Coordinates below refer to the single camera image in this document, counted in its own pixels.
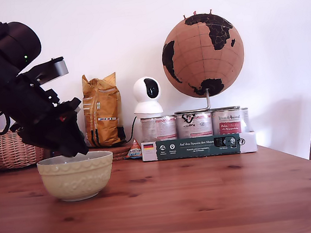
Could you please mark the yellow coffee bag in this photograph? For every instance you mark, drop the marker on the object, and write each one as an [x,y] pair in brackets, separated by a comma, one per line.
[103,113]

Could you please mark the pale green ceramic bowl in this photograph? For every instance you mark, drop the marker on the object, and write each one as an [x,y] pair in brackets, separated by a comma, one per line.
[75,180]

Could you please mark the round woven trivet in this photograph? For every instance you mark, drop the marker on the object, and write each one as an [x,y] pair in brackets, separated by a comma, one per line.
[119,153]

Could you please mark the small triangular snack packet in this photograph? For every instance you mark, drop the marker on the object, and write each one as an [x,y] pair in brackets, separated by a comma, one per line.
[134,151]

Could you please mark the pet food can white label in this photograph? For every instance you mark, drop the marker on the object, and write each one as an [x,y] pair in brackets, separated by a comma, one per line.
[158,128]

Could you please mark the pet food can black logo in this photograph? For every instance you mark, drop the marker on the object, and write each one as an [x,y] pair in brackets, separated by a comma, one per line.
[194,125]

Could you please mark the green white cardboard tray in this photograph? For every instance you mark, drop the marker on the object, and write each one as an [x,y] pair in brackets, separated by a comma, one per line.
[198,146]

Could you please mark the metal globe stand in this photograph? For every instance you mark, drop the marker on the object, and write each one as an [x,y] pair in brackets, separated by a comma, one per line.
[208,102]

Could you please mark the cork globe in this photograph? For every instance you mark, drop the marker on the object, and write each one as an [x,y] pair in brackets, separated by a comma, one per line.
[201,55]

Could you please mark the pet food can red label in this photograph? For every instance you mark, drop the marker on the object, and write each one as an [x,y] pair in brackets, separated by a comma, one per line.
[227,122]

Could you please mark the pet food can narrow sliver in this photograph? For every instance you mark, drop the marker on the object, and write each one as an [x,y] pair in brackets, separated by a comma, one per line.
[245,120]

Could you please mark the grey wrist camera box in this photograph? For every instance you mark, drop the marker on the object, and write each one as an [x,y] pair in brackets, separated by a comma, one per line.
[58,67]

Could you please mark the white dome security camera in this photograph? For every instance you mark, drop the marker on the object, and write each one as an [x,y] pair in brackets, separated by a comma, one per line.
[146,106]

